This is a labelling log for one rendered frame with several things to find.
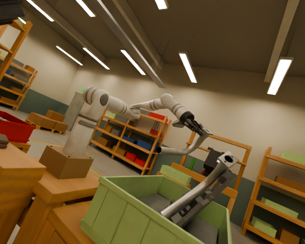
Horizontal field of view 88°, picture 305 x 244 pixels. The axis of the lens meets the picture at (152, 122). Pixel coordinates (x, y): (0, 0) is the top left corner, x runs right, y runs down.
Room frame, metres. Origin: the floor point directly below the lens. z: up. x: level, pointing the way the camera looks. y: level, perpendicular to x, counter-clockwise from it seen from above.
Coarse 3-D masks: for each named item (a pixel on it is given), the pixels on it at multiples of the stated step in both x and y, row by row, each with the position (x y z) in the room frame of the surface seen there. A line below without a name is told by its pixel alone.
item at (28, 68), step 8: (0, 56) 6.66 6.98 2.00; (16, 64) 7.15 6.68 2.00; (8, 72) 7.10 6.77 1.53; (32, 72) 7.77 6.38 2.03; (16, 80) 7.35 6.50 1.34; (24, 80) 7.64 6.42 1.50; (32, 80) 7.85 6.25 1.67; (16, 88) 7.56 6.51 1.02; (24, 88) 8.08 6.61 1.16; (0, 96) 7.37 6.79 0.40; (24, 96) 7.83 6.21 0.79; (8, 104) 7.49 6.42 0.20
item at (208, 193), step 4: (216, 184) 0.66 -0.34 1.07; (220, 184) 0.68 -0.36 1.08; (212, 188) 0.66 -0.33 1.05; (216, 188) 0.67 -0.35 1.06; (204, 192) 0.59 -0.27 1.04; (208, 192) 0.62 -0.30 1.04; (212, 192) 0.66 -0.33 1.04; (200, 196) 0.59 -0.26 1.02; (204, 196) 0.58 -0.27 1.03; (208, 196) 0.64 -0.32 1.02
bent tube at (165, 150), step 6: (204, 132) 0.73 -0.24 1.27; (210, 132) 0.74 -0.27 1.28; (198, 138) 0.76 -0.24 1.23; (204, 138) 0.74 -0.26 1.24; (192, 144) 0.78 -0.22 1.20; (198, 144) 0.76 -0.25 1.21; (156, 150) 0.66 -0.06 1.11; (162, 150) 0.65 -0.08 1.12; (168, 150) 0.67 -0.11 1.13; (174, 150) 0.70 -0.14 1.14; (180, 150) 0.74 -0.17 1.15; (186, 150) 0.76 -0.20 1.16; (192, 150) 0.77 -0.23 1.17
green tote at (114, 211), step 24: (96, 192) 0.55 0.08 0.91; (120, 192) 0.51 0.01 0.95; (144, 192) 0.90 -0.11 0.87; (168, 192) 1.05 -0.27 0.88; (96, 216) 0.53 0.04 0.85; (120, 216) 0.49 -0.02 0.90; (144, 216) 0.47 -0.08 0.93; (216, 216) 0.91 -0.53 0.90; (96, 240) 0.52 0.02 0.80; (120, 240) 0.48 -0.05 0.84; (144, 240) 0.45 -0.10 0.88; (168, 240) 0.43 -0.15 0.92; (192, 240) 0.40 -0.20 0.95
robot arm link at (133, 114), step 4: (128, 108) 0.99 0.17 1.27; (124, 112) 0.97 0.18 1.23; (128, 112) 1.00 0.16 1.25; (132, 112) 1.11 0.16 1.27; (136, 112) 1.12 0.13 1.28; (124, 116) 1.04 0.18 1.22; (128, 116) 1.05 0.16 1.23; (132, 116) 1.07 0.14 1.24; (136, 116) 1.10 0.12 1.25; (132, 120) 1.16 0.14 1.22; (136, 120) 1.17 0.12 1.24
